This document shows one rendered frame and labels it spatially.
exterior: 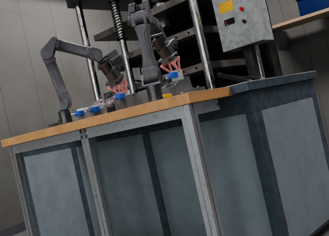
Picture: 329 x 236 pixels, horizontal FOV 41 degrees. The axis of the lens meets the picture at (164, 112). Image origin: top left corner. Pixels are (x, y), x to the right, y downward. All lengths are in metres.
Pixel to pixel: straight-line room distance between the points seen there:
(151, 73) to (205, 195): 0.59
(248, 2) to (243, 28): 0.16
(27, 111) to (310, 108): 2.91
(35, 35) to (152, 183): 2.82
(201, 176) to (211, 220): 0.16
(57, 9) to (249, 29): 2.72
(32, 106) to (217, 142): 2.81
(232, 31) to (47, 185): 1.59
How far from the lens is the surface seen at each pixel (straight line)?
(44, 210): 3.18
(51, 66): 2.31
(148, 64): 1.90
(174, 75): 2.23
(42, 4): 4.95
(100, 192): 1.97
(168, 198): 2.25
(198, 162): 1.61
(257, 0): 2.91
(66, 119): 2.28
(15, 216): 4.28
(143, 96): 2.25
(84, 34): 3.77
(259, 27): 2.84
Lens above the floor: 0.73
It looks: 1 degrees up
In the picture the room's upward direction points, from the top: 12 degrees counter-clockwise
